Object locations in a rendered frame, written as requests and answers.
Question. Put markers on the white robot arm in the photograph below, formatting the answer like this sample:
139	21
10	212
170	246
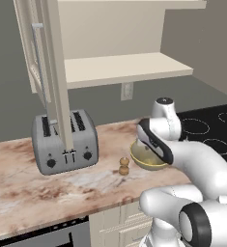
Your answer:
198	167

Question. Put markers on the brown wooden shaker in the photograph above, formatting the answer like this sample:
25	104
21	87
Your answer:
124	166

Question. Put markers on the yellow mixing bowl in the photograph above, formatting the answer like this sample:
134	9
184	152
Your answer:
144	159

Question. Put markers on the beige cabinet door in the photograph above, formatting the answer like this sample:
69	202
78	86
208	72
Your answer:
53	64

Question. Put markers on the silver four-slot toaster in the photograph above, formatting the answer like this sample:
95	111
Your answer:
82	144

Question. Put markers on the black hob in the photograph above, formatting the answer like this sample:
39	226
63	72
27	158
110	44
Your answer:
211	128

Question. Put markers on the cream base cupboard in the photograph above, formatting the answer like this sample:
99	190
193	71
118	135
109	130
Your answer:
124	225

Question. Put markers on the black dishwasher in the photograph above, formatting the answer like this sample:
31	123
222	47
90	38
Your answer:
47	234

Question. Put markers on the white wall socket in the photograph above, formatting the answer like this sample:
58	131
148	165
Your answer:
127	91

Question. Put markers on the beige open wall cabinet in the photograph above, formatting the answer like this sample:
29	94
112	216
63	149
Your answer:
118	48

